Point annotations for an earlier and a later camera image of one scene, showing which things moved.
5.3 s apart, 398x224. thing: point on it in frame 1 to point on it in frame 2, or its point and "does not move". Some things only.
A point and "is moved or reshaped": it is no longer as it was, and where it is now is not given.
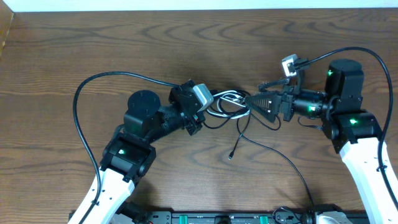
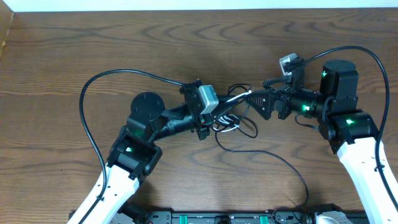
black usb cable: [235, 104] to [260, 151]
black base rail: [140, 216] does not move
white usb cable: [230, 104] is moved or reshaped
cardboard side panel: [6, 17] does not move
